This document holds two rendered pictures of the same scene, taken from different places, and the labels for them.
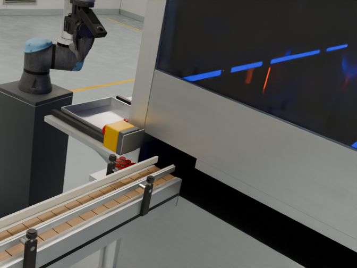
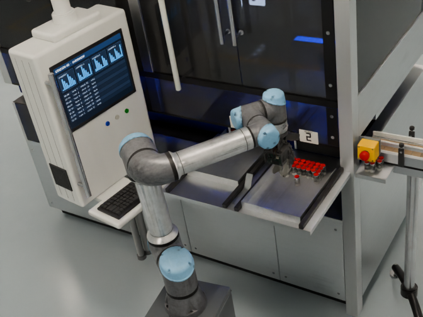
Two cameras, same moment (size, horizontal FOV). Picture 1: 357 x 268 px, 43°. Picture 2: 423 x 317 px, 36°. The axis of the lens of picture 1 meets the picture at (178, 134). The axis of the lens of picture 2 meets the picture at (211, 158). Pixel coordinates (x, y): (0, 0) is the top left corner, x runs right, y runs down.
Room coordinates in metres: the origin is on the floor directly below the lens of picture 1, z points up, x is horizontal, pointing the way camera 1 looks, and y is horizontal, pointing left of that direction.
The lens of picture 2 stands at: (1.65, 2.36, 2.53)
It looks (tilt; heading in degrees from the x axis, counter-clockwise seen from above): 34 degrees down; 275
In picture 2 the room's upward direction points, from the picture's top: 10 degrees counter-clockwise
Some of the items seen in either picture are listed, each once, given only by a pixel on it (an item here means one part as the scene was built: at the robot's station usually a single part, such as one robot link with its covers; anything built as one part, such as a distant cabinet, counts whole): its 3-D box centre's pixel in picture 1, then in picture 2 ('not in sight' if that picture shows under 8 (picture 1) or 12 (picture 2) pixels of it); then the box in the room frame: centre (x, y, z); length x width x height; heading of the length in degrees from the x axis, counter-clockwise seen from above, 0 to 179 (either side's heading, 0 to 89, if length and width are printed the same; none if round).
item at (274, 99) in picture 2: not in sight; (274, 106); (1.58, 0.41, 1.39); 0.09 x 0.08 x 0.11; 20
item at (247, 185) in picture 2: not in sight; (242, 189); (1.73, 0.21, 0.91); 0.14 x 0.03 x 0.06; 58
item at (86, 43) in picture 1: (81, 48); (277, 168); (1.59, 0.40, 1.13); 0.06 x 0.03 x 0.09; 58
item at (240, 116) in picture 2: not in sight; (250, 117); (1.66, 0.46, 1.39); 0.11 x 0.11 x 0.08; 20
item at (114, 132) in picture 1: (120, 136); (369, 149); (1.21, 0.16, 1.00); 0.08 x 0.07 x 0.07; 58
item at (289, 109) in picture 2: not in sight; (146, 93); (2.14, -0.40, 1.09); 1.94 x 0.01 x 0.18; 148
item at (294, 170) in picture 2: not in sight; (301, 171); (1.48, 0.13, 0.90); 0.18 x 0.02 x 0.05; 147
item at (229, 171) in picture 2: not in sight; (231, 156); (1.77, -0.05, 0.90); 0.34 x 0.26 x 0.04; 58
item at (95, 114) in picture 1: (118, 122); (289, 187); (1.54, 0.23, 0.90); 0.34 x 0.26 x 0.04; 57
